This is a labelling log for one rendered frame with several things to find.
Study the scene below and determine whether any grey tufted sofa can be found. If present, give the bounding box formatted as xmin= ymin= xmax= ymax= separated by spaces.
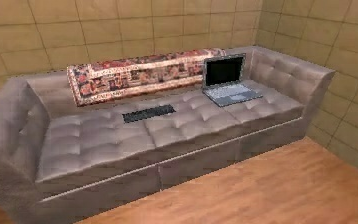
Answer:
xmin=0 ymin=45 xmax=336 ymax=224

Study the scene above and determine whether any black remote control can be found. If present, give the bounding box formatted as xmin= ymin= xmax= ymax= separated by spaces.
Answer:
xmin=121 ymin=104 xmax=177 ymax=124

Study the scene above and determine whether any grey open laptop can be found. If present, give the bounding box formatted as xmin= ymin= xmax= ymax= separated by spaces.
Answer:
xmin=201 ymin=53 xmax=264 ymax=108

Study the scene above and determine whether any red patterned long cushion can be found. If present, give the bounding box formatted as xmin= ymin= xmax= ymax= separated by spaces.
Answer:
xmin=66 ymin=47 xmax=227 ymax=107

